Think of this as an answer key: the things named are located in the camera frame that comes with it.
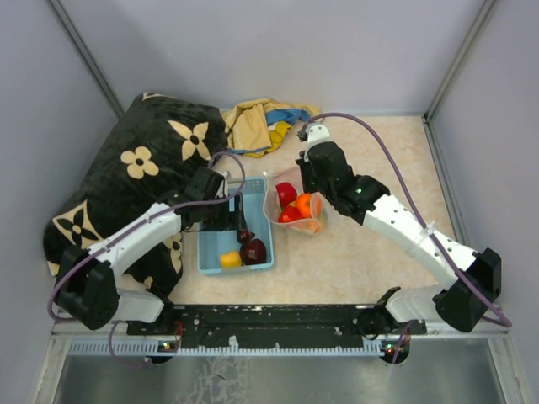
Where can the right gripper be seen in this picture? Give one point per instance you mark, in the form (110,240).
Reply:
(303,167)

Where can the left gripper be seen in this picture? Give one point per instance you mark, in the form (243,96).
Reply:
(232,220)

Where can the orange tangerine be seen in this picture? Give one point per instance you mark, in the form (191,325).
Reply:
(303,204)

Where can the clear zip top bag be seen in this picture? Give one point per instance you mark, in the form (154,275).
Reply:
(271,206)

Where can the red pear shaped fruit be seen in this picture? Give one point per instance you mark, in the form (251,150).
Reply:
(290,214)

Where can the small dark red fruit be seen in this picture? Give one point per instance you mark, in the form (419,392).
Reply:
(244,235)

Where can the yellow peach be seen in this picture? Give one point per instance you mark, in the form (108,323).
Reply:
(231,259)

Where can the dark red apple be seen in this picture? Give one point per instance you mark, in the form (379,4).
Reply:
(253,252)

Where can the small orange mango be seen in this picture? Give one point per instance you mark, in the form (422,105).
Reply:
(317,224)

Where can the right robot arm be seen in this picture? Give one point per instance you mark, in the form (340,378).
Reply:
(467,280)

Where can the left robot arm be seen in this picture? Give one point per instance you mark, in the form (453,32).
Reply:
(86,284)

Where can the black floral pillow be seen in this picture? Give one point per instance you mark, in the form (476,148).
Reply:
(156,147)

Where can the light blue plastic basket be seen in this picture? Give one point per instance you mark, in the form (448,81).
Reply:
(212,244)

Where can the yellow blue crumpled cloth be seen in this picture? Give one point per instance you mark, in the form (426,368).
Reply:
(258,127)

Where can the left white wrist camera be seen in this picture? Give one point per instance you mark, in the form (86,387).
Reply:
(223,190)

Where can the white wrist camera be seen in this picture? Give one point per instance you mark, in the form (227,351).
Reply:
(223,190)
(314,134)

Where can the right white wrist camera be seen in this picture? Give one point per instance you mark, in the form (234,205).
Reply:
(314,134)

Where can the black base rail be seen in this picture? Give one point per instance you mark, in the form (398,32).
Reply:
(288,329)

